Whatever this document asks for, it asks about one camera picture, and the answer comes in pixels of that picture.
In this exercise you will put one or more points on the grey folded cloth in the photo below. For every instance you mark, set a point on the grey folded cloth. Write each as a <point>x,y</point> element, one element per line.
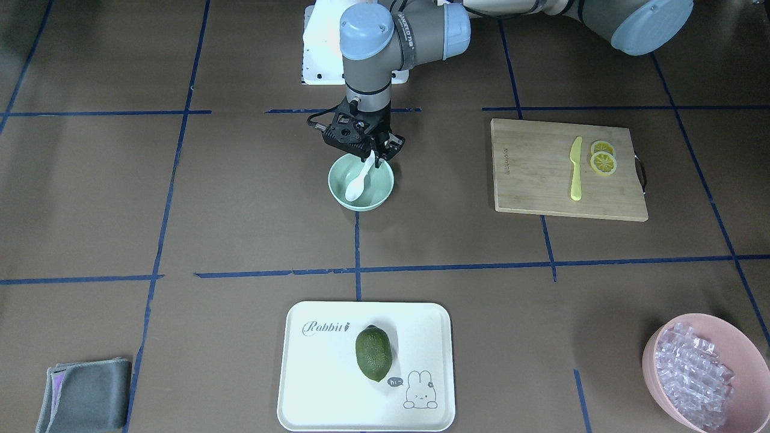
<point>87,396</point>

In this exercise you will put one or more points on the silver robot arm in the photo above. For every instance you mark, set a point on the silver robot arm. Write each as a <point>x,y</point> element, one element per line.
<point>427,31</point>

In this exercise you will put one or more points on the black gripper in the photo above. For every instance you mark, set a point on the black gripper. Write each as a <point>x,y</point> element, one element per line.
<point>381,132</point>

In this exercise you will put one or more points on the wooden cutting board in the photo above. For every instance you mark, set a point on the wooden cutting board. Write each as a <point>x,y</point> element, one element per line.
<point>532,171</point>

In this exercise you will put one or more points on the cream rabbit tray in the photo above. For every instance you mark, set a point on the cream rabbit tray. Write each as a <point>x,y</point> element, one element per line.
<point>323,389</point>

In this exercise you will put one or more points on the mint green bowl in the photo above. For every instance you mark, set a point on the mint green bowl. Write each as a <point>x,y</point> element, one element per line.
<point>376,182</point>

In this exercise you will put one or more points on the yellow plastic knife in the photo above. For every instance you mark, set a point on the yellow plastic knife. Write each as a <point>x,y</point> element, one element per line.
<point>575,159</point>

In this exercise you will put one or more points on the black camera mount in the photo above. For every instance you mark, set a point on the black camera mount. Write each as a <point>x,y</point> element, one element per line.
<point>349,134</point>

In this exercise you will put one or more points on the white plastic spoon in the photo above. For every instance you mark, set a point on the white plastic spoon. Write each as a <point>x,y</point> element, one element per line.
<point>355,188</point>

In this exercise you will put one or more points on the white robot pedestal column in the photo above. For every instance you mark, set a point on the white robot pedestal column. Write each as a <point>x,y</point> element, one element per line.
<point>333,29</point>

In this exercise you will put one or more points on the pink bowl with ice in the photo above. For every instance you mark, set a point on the pink bowl with ice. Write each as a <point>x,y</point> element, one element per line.
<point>707,375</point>

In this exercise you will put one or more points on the green avocado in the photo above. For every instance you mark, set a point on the green avocado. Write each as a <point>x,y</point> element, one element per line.
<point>373,353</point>

